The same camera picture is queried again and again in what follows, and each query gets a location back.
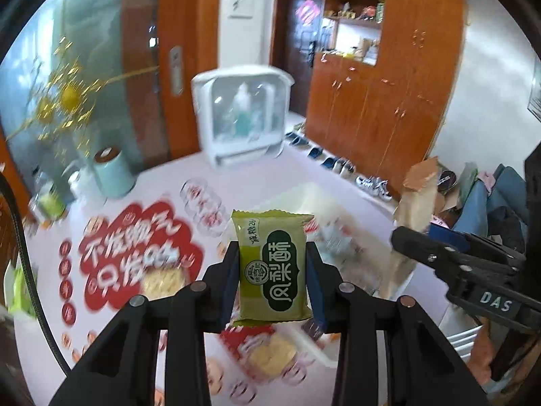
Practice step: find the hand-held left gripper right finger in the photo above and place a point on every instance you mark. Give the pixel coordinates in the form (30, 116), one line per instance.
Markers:
(318, 292)

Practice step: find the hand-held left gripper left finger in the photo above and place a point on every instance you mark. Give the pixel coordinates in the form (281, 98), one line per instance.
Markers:
(230, 281)

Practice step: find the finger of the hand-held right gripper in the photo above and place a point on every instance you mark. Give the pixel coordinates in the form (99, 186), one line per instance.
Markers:
(477, 243)
(443, 260)

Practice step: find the green pastry packet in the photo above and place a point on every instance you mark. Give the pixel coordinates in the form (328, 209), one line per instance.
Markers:
(272, 268)

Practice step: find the white plastic bin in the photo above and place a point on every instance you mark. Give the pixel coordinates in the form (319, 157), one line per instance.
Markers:
(351, 237)

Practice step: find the cardboard box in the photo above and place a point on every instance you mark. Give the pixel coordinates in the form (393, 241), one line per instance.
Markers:
(454, 190)

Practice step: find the row of shoes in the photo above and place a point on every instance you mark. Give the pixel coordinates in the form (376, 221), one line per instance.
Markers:
(338, 165)

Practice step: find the mint green canister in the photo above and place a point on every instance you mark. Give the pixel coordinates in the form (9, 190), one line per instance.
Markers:
(113, 173)

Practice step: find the white sterilizer cabinet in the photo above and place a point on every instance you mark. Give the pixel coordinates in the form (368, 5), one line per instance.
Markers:
(241, 114)

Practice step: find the white squeeze bottle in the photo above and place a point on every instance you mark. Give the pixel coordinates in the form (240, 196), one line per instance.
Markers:
(80, 184)

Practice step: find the glass bottle green label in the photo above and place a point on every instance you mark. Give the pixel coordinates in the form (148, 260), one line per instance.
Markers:
(48, 198)

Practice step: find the dark entrance door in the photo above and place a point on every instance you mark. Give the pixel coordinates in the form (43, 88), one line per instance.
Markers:
(296, 50)

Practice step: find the glass sliding door gold ornament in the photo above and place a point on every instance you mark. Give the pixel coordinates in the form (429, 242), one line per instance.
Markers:
(105, 59)

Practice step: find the wooden wall cabinet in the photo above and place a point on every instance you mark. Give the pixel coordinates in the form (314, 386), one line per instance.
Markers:
(380, 105)

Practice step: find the white wall switch panel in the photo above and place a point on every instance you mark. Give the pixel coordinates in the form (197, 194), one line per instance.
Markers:
(241, 6)

